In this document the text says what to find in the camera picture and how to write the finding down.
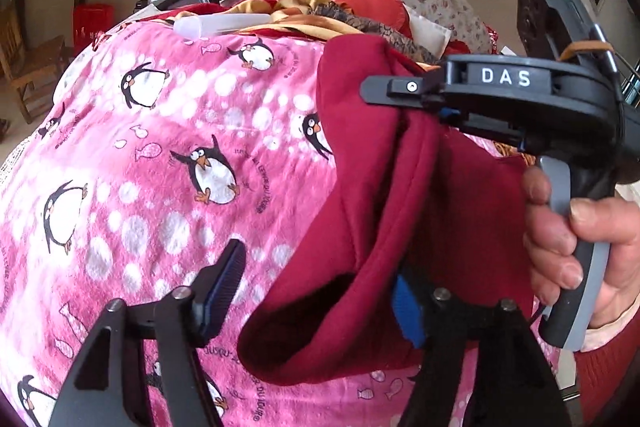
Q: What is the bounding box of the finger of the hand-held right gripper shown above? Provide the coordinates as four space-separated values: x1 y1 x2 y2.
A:
435 107 527 154
360 74 447 108

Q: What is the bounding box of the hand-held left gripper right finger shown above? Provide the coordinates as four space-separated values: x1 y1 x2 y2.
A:
392 267 576 427

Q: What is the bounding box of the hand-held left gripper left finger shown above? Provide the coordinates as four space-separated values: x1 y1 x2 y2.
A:
47 238 247 427

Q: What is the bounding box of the dark red sweater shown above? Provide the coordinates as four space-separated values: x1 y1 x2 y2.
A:
239 34 538 385

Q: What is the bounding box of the person's right forearm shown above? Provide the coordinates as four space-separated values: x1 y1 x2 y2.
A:
572 302 640 413

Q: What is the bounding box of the person's right hand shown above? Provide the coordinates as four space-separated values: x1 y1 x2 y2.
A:
522 167 640 333

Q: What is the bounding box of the white pillow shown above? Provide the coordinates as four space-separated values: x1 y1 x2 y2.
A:
402 4 453 58

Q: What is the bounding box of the brown patterned cloth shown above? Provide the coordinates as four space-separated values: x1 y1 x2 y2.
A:
312 4 443 65

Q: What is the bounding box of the orange yellow patterned blanket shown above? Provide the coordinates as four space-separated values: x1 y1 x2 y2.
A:
225 0 326 40

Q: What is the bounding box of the pink penguin print blanket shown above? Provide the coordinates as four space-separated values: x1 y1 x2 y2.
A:
0 19 566 427

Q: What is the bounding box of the white plastic tube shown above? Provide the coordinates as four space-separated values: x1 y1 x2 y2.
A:
172 13 271 40

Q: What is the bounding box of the red bin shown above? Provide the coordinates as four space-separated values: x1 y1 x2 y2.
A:
73 3 115 52

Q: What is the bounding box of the wooden chair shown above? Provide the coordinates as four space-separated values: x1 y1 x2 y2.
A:
0 4 68 122

